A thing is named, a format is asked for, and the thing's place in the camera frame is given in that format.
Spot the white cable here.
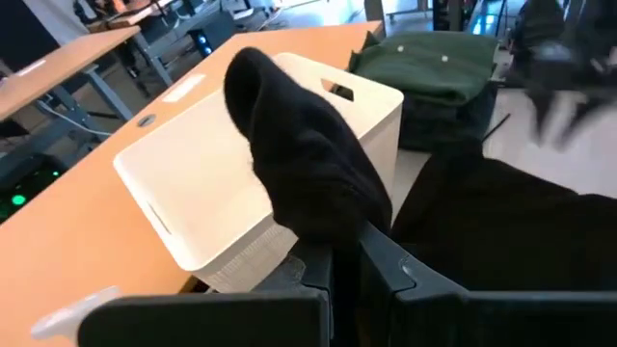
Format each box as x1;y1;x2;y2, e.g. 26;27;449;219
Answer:
34;98;116;139

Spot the black floor device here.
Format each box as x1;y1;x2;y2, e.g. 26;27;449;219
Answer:
0;152;68;226

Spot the light wooden desk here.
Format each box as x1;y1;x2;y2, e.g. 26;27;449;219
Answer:
0;24;142;121
0;19;385;347

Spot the dark green garment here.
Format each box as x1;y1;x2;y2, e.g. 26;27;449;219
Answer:
346;30;500;108

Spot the black garment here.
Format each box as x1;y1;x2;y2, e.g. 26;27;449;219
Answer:
224;46;617;293

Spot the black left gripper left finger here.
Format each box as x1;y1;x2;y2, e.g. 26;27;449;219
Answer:
76;240;334;347

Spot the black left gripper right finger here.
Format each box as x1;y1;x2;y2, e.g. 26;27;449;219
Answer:
359;221;617;347

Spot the dark navy garment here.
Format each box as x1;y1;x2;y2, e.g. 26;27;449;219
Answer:
398;81;498;154

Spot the grey metal desk leg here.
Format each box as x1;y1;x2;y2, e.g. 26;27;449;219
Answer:
45;65;135;146

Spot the white flat socket plate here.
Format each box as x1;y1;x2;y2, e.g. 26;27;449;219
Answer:
161;72;207;104

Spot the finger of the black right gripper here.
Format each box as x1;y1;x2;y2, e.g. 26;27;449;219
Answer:
527;89;555;146
553;91;608;150

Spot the black computer tower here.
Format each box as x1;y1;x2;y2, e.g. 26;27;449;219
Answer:
186;10;238;58

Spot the white perforated laundry basket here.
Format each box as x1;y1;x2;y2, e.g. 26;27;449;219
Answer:
113;51;405;294

